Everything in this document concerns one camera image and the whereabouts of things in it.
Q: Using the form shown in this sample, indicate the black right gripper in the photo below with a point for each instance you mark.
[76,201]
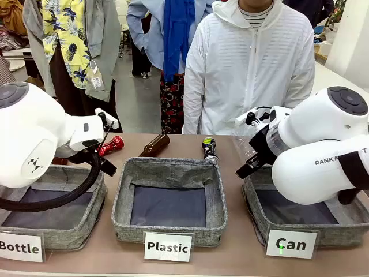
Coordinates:
[262,147]

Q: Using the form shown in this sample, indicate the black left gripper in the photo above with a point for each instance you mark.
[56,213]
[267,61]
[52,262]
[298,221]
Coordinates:
[79,155]

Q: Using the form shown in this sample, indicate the black green crushed can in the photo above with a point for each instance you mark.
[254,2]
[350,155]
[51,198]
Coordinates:
[209,150]

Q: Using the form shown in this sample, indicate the person's left forearm white sleeve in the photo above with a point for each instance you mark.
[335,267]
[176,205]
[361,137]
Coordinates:
[298,89]

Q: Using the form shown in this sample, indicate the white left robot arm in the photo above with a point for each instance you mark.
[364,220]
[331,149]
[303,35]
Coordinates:
[26,130]

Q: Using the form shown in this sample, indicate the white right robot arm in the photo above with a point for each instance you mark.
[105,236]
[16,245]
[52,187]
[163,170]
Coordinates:
[317,170]

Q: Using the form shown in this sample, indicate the person's right forearm white sleeve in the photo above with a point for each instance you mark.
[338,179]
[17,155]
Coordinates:
[191,112]

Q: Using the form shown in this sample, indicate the crushed red can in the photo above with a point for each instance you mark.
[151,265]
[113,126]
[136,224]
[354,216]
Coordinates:
[113,144]

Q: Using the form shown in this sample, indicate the grey fabric plastic basket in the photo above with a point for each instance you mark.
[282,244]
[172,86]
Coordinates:
[170,173]

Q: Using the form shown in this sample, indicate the grey fabric bottle basket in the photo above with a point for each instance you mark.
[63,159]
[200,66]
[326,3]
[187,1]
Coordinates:
[72,231]

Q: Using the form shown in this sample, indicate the white Can label sign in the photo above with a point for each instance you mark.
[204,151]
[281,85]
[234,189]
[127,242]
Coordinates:
[291,244]

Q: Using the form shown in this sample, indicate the grey fabric can basket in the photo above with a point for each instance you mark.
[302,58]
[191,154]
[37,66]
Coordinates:
[331,231]

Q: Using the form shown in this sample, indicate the clear plastic wrapper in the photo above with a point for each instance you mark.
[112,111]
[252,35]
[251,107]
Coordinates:
[244,145]

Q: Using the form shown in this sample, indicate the dark brown skirt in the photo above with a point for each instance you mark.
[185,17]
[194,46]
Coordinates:
[75,109]

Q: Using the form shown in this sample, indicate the paper clothing tag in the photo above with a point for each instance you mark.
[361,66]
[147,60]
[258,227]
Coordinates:
[96,79]

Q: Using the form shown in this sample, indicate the black red floral skirt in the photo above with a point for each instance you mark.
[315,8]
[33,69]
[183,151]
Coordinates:
[172,104]

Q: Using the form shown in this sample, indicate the person in white jacket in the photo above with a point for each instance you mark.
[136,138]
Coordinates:
[248,72]

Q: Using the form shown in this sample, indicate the white Plastic label sign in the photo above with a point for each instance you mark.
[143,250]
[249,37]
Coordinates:
[167,247]

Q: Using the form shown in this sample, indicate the grey jacket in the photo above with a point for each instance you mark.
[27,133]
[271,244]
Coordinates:
[103,49]

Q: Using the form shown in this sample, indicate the white Bottle label sign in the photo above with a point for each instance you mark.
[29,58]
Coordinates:
[20,247]

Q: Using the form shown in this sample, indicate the white table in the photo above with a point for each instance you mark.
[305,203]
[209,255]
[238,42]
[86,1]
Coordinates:
[331,78]

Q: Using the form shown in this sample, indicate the yellow floral shirt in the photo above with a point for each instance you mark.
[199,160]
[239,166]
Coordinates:
[70,37]

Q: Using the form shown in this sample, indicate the light blue shirt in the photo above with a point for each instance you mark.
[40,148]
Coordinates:
[150,34]

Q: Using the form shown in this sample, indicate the checkered cloth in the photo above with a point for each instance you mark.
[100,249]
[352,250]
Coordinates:
[5,72]

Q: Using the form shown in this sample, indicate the blue scarf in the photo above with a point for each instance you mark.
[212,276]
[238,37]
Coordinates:
[176,34]

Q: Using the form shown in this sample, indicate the orange cloth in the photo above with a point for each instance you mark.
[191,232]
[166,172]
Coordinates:
[11,14]

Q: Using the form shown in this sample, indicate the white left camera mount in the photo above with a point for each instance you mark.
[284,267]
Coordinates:
[111,119]

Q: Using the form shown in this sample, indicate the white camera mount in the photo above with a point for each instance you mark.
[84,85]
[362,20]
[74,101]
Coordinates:
[111,119]
[259,114]

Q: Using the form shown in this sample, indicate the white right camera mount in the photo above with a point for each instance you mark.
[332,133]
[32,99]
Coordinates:
[259,114]

